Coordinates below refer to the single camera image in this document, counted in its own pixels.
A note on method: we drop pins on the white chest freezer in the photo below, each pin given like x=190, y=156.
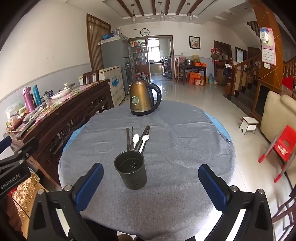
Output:
x=115, y=85

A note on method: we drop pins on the bronze electric kettle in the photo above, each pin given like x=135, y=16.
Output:
x=138, y=102

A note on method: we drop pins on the white plate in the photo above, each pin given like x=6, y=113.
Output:
x=60, y=94

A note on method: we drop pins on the glass bottle shelf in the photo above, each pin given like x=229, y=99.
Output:
x=138, y=55

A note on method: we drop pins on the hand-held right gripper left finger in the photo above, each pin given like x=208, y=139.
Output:
x=90, y=185

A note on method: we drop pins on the tall orange box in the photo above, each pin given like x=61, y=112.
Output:
x=194, y=77

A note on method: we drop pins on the orange printed box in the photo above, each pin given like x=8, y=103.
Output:
x=200, y=82

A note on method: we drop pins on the pink wall calendar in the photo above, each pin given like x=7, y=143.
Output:
x=268, y=51

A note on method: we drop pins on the dark metal utensil holder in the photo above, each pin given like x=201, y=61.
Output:
x=135, y=178

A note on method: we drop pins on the dark wooden chair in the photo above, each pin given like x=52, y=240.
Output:
x=90, y=75

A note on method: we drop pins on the white wall switch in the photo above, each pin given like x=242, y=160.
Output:
x=267, y=65

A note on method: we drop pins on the brown door curtain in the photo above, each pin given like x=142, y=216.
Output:
x=96, y=44

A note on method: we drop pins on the dark wooden side table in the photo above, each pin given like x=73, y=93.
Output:
x=193, y=67

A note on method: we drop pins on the small white stool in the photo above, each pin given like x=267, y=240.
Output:
x=251, y=121

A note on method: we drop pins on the grey tablecloth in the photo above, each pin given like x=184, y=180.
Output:
x=180, y=143

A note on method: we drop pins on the wooden staircase railing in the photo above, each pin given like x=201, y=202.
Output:
x=242, y=76

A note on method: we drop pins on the pink thermos bottle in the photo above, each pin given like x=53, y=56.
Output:
x=28, y=100

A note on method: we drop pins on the dark wooden chopstick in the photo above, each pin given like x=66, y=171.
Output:
x=131, y=133
x=146, y=146
x=127, y=139
x=143, y=132

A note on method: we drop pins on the metal pot with lid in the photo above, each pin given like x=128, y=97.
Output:
x=67, y=86

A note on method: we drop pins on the teal thermos bottle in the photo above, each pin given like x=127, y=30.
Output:
x=37, y=95

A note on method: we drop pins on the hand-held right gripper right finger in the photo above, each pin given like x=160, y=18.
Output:
x=210, y=183

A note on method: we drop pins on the cream sofa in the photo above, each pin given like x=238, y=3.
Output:
x=275, y=113

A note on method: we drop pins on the grey refrigerator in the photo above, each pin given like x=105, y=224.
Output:
x=113, y=53

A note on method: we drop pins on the slatted wooden chair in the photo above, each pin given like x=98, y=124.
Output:
x=179, y=74

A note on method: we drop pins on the metal basin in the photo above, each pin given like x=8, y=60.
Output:
x=188, y=62

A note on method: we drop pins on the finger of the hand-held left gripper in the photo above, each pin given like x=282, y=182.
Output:
x=23, y=149
x=5, y=143

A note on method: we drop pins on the glass pendant lamp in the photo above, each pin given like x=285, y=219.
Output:
x=133, y=17
x=161, y=15
x=190, y=15

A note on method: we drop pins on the blue water jug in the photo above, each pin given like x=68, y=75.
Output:
x=211, y=79

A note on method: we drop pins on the blue table cover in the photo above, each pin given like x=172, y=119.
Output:
x=218, y=124

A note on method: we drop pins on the person's left hand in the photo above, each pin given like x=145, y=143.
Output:
x=10, y=215

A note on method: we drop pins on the round wall clock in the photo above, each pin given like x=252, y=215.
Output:
x=145, y=32

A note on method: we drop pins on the framed wall picture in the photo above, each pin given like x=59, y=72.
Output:
x=194, y=42

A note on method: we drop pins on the flat orange box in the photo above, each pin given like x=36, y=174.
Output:
x=200, y=64

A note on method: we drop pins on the green basket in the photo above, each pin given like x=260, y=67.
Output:
x=195, y=58

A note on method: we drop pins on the red plastic chair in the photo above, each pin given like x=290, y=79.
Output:
x=285, y=141

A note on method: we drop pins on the carved wooden sideboard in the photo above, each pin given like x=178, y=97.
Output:
x=76, y=111

